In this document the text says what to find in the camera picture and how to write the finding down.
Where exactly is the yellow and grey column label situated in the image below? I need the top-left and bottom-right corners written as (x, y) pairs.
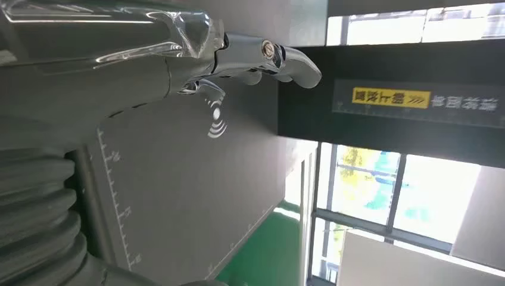
top-left (332, 78), bottom-right (505, 129)

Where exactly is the black scanner column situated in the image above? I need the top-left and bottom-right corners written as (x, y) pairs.
top-left (278, 38), bottom-right (505, 170)

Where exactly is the black scanner base plate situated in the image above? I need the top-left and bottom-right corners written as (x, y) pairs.
top-left (87, 78), bottom-right (288, 282)

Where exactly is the window with dark frame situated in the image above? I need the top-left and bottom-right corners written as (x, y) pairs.
top-left (307, 141), bottom-right (483, 286)

